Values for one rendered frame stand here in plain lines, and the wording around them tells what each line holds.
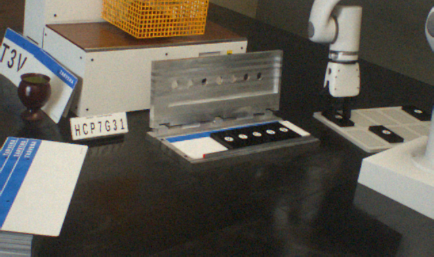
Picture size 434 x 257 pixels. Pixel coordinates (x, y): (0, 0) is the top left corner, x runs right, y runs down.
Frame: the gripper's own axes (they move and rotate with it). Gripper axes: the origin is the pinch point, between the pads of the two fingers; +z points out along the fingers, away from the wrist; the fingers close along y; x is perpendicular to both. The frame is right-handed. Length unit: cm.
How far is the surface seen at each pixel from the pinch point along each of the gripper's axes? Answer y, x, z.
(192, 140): -54, -8, 3
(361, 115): 10.7, 2.6, 2.1
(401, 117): 23.7, -0.8, 2.8
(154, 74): -64, -4, -14
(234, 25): 22, 97, -17
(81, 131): -81, 1, 0
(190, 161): -60, -19, 5
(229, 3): 97, 225, -17
